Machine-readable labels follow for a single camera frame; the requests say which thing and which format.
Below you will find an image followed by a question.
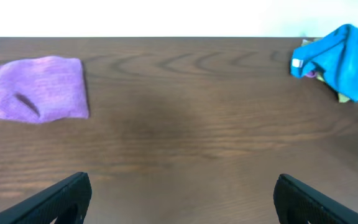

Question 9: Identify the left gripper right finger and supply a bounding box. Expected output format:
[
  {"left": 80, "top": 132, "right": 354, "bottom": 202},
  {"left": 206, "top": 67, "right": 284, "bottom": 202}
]
[{"left": 273, "top": 174, "right": 358, "bottom": 224}]

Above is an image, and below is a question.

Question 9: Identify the purple microfibre cloth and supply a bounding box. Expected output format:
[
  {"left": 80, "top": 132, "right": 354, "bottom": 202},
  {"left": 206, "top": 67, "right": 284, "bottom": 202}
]
[{"left": 0, "top": 56, "right": 90, "bottom": 124}]

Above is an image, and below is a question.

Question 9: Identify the yellow-green microfibre cloth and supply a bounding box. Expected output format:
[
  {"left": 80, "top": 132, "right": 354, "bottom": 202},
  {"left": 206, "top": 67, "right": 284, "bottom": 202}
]
[{"left": 301, "top": 38, "right": 351, "bottom": 103}]

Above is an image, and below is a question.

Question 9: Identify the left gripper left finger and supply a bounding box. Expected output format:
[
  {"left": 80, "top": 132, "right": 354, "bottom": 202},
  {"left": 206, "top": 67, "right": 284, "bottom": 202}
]
[{"left": 0, "top": 172, "right": 92, "bottom": 224}]

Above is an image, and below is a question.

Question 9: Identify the blue microfibre cloth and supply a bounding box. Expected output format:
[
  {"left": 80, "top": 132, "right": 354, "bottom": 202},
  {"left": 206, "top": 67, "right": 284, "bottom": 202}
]
[{"left": 290, "top": 24, "right": 358, "bottom": 102}]

